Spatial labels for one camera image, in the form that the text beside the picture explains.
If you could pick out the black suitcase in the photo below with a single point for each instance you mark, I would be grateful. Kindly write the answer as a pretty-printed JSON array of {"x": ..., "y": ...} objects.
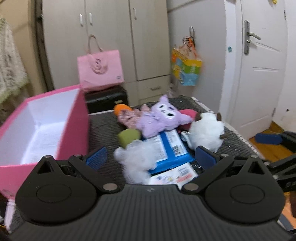
[{"x": 107, "y": 99}]

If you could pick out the pink paper shopping bag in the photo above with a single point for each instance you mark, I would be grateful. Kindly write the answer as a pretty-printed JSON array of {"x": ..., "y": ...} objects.
[{"x": 100, "y": 70}]

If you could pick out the blue tissue pack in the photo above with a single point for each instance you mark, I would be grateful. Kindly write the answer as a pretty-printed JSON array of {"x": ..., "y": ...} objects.
[{"x": 170, "y": 150}]

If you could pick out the green makeup sponge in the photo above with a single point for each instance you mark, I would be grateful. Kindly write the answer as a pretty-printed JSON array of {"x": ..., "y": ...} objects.
[{"x": 127, "y": 136}]

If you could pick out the pink floral scrunchie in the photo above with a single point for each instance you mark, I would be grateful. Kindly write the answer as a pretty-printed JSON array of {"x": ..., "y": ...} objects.
[{"x": 131, "y": 118}]

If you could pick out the blue object on floor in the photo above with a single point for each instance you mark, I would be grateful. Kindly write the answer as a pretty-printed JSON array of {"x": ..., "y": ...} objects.
[{"x": 268, "y": 138}]

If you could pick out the white round plush toy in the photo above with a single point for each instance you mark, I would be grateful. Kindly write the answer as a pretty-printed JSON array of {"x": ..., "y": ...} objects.
[{"x": 207, "y": 131}]

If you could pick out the orange makeup sponge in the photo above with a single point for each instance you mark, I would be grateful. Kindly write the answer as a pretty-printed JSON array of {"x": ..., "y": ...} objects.
[{"x": 120, "y": 107}]

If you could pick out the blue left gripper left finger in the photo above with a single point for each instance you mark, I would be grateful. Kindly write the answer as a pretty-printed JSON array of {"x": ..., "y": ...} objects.
[{"x": 96, "y": 158}]

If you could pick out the white door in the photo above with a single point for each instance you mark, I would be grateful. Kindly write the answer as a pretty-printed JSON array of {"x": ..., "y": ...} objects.
[{"x": 262, "y": 70}]

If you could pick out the white mesh bath pouf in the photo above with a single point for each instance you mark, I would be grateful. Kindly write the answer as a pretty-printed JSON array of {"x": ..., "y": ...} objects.
[{"x": 136, "y": 160}]

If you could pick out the pink storage box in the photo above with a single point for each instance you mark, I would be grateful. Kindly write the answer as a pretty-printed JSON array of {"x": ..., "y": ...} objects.
[{"x": 53, "y": 124}]

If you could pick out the silver door handle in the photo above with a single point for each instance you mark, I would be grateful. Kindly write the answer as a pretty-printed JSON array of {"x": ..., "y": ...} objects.
[{"x": 247, "y": 35}]

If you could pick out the small white tissue pack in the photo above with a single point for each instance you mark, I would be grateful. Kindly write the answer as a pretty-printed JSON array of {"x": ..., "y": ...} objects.
[{"x": 179, "y": 176}]

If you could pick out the white knitted cardigan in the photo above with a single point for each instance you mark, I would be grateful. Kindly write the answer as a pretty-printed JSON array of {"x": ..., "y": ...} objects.
[{"x": 13, "y": 74}]

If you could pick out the pink fluffy pompom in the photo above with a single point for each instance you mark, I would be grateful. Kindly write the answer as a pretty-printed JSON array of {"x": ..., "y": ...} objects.
[{"x": 190, "y": 112}]

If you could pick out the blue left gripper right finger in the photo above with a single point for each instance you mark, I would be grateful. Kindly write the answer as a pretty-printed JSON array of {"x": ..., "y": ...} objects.
[{"x": 205, "y": 158}]

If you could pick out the purple plush toy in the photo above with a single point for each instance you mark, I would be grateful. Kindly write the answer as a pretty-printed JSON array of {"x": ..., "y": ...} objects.
[{"x": 163, "y": 116}]

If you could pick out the colourful hanging gift bag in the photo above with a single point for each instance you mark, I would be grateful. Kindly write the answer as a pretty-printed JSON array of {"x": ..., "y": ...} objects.
[{"x": 185, "y": 61}]

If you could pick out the beige wardrobe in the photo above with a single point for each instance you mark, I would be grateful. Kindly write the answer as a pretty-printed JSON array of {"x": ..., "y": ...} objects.
[{"x": 137, "y": 29}]

